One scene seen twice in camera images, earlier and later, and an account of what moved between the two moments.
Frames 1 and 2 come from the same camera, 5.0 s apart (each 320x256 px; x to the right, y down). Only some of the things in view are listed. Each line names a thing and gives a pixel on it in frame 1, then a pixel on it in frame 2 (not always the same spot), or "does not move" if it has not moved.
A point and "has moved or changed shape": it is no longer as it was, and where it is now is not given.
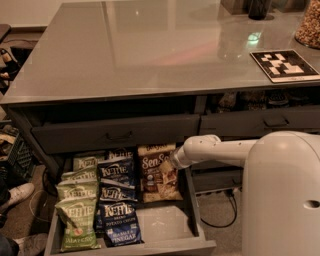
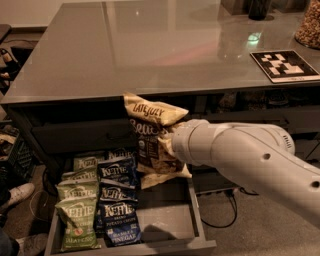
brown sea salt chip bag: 158,175 has moved or changed shape
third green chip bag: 85,175 does not move
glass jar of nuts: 308,32 does not move
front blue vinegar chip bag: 121,225 does not move
